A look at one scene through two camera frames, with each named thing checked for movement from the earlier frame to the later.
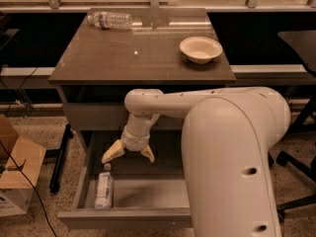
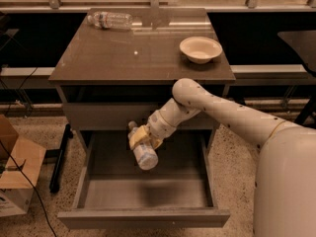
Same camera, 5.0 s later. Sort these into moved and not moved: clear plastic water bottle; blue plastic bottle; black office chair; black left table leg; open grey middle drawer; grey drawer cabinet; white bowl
Moved: blue plastic bottle
Not moved: grey drawer cabinet; white bowl; open grey middle drawer; black left table leg; clear plastic water bottle; black office chair
